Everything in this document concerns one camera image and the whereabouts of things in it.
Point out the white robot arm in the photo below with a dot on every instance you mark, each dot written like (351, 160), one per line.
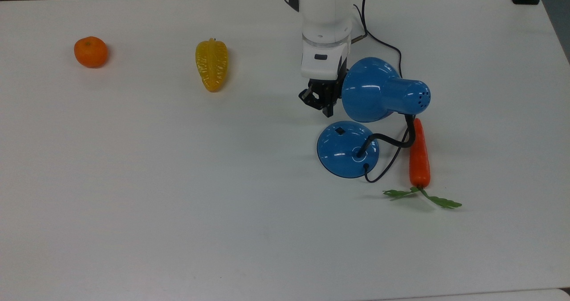
(323, 7)

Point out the orange toy mandarin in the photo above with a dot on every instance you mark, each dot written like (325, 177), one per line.
(91, 51)

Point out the yellow toy starfruit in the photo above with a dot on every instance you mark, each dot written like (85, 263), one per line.
(211, 65)

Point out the orange toy carrot with leaves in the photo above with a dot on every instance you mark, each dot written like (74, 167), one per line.
(419, 163)

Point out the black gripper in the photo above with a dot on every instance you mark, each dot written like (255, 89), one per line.
(328, 91)

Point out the blue desk lamp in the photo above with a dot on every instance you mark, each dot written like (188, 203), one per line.
(347, 152)

